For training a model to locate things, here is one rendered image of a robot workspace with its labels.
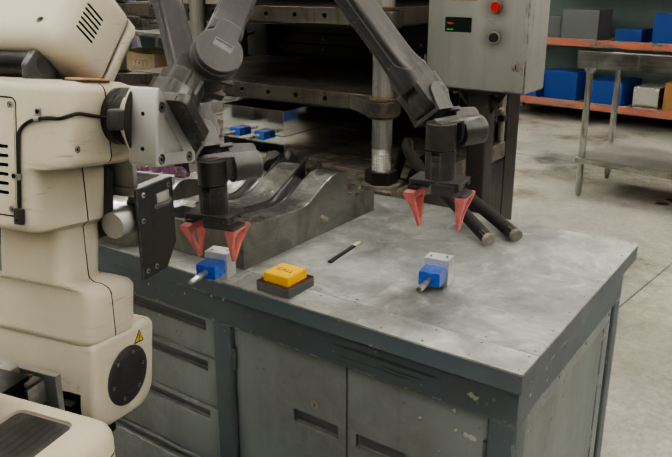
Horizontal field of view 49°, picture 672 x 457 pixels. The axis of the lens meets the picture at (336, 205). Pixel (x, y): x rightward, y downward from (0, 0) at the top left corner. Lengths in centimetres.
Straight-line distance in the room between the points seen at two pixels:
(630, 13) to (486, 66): 613
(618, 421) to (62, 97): 207
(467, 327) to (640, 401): 154
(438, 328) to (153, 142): 57
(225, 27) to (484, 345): 66
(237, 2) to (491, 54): 99
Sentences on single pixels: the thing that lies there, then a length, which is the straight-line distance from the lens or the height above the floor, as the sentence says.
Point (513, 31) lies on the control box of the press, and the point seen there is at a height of 124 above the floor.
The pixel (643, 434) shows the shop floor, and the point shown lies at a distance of 261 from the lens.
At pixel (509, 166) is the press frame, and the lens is 292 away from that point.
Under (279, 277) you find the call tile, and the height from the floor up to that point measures 83.
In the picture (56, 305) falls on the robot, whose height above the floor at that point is 87.
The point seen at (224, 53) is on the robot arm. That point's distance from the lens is 116.
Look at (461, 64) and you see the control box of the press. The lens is 213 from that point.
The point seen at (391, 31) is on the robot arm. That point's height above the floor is 128.
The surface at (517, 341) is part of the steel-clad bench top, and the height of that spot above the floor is 80.
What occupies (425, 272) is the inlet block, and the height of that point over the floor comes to 84.
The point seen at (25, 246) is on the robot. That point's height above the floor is 97.
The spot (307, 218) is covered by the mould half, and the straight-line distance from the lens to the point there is 166.
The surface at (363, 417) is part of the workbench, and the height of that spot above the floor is 57.
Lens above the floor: 138
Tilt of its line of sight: 17 degrees down
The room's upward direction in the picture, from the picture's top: straight up
